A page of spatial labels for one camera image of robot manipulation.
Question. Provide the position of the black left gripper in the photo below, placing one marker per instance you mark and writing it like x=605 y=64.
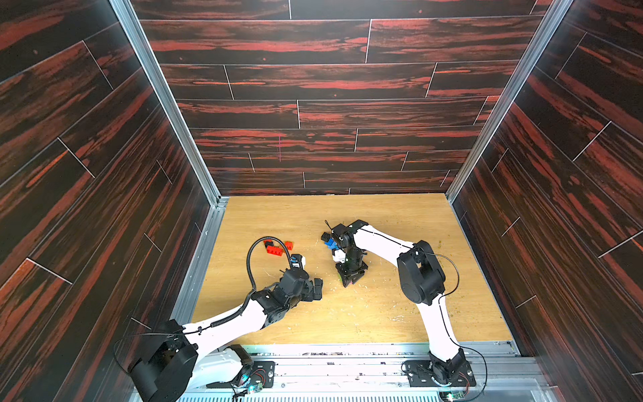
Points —
x=310 y=296

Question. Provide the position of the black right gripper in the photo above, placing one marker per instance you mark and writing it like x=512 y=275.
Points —
x=352 y=269

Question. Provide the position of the light blue lego plate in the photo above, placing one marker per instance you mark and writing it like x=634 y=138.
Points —
x=331 y=244

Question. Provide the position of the red 2x4 lego brick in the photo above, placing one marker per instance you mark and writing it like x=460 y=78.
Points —
x=275 y=251

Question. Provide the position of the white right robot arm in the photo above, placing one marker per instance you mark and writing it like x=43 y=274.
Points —
x=422 y=281

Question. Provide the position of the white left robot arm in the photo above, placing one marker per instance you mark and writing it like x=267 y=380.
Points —
x=180 y=358

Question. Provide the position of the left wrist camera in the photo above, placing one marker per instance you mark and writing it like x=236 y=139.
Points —
x=294 y=281

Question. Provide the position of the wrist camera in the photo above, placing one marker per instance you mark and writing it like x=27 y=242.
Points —
x=294 y=281
x=344 y=236

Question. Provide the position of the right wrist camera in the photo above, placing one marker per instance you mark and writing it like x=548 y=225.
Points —
x=344 y=236

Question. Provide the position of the aluminium front rail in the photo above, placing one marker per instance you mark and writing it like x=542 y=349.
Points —
x=385 y=372

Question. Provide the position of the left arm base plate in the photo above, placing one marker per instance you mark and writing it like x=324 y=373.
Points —
x=256 y=377

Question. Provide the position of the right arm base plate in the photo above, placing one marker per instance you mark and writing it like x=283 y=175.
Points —
x=434 y=374

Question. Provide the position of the aluminium corner post right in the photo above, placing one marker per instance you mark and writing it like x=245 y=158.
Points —
x=539 y=42

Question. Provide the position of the aluminium corner post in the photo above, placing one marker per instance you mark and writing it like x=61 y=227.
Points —
x=136 y=36
x=539 y=42

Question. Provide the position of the aluminium corner post left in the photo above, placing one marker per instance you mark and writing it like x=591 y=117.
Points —
x=136 y=36

